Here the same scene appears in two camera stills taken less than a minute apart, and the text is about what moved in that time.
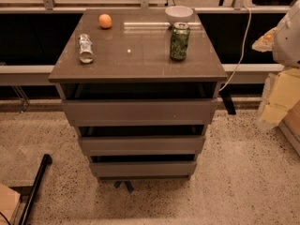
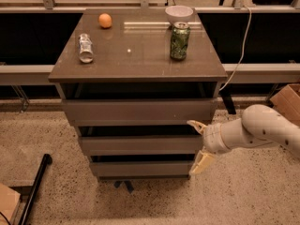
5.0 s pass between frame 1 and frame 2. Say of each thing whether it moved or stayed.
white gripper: moved
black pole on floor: stayed
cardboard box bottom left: stayed
